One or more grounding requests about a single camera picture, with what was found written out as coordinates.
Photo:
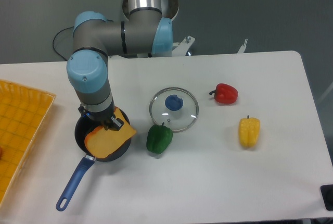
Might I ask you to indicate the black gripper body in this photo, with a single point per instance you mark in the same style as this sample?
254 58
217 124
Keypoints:
98 116

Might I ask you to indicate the orange toy bread slice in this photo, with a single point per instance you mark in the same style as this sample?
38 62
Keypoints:
101 143

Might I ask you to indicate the yellow toy bell pepper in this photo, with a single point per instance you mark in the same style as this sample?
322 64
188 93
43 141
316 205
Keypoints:
249 131

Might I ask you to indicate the glass lid with blue knob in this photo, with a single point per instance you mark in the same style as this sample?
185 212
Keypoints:
175 108

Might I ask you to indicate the red toy bell pepper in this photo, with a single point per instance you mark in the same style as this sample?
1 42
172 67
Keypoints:
224 94

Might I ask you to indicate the green toy bell pepper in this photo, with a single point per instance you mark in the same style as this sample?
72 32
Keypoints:
159 138

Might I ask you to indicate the black pot with blue handle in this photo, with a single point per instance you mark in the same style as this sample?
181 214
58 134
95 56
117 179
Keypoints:
83 127

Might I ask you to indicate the yellow plastic basket tray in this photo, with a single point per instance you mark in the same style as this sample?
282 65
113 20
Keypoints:
23 112

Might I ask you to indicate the black device at table edge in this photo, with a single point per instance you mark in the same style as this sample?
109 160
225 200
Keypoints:
327 195

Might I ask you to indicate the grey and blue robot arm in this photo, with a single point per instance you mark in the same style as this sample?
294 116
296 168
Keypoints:
95 39

